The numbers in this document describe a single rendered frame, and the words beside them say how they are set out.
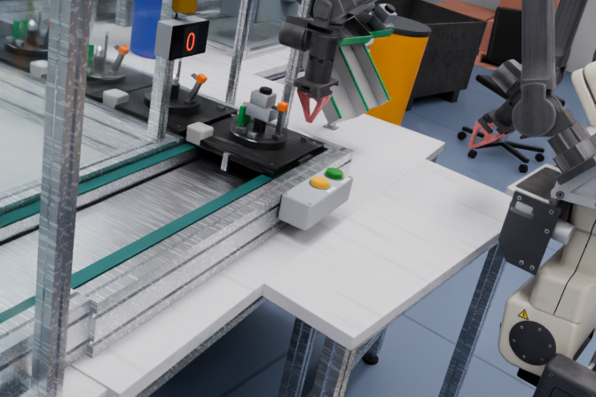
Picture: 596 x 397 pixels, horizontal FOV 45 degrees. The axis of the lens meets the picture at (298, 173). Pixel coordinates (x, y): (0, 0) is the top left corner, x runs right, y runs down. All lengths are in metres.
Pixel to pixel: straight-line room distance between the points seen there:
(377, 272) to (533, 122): 0.42
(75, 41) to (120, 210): 0.66
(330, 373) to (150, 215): 0.45
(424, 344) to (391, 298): 1.46
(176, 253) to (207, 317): 0.12
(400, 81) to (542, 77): 3.38
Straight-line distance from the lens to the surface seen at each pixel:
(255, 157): 1.60
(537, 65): 1.40
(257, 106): 1.66
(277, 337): 2.68
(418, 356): 2.79
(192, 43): 1.53
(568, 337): 1.67
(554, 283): 1.63
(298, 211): 1.47
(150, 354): 1.16
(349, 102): 1.93
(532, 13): 1.41
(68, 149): 0.85
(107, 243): 1.31
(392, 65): 4.69
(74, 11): 0.80
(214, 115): 1.80
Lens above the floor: 1.59
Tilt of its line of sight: 24 degrees down
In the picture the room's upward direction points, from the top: 12 degrees clockwise
